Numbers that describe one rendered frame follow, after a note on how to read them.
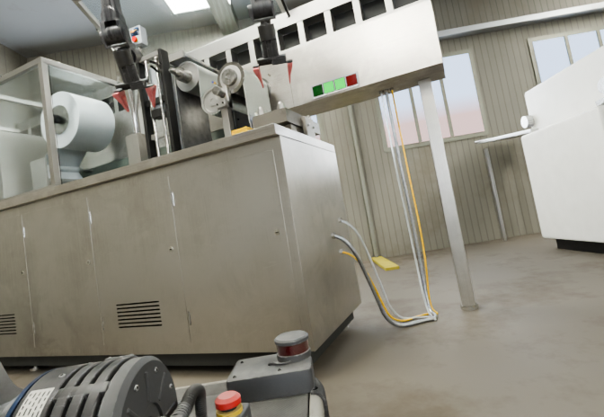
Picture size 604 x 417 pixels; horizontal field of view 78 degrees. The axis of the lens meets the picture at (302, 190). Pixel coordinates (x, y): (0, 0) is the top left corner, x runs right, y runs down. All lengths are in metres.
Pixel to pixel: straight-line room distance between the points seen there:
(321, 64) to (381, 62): 0.31
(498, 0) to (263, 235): 4.47
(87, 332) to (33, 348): 0.42
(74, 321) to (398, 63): 1.94
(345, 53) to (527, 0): 3.71
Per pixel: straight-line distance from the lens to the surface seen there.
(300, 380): 0.75
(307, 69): 2.03
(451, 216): 1.95
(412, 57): 1.91
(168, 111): 1.85
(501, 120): 4.82
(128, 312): 1.85
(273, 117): 1.64
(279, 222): 1.34
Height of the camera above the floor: 0.54
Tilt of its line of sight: 5 degrees up
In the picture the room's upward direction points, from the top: 9 degrees counter-clockwise
